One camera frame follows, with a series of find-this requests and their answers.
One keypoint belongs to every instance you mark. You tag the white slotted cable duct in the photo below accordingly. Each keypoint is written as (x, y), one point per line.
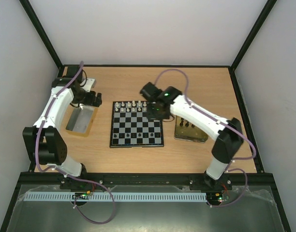
(118, 197)

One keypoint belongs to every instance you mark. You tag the black aluminium frame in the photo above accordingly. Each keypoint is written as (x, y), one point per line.
(144, 70)

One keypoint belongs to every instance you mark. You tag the gold tin with black pieces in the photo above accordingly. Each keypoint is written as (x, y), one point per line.
(186, 131)

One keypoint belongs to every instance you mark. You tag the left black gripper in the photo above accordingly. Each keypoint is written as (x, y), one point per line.
(90, 101)

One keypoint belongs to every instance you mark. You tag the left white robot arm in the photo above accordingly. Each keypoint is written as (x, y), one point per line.
(44, 143)

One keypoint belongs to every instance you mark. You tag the silver gold tin lid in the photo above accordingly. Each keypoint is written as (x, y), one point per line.
(81, 120)

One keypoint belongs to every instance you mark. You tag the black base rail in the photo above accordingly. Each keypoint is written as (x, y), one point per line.
(193, 181)

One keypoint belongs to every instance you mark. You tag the black silver chess board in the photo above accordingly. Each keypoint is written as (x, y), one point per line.
(132, 118)

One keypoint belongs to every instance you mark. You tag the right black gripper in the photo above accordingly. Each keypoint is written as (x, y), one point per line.
(156, 114)

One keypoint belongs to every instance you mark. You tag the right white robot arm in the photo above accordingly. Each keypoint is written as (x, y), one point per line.
(224, 132)

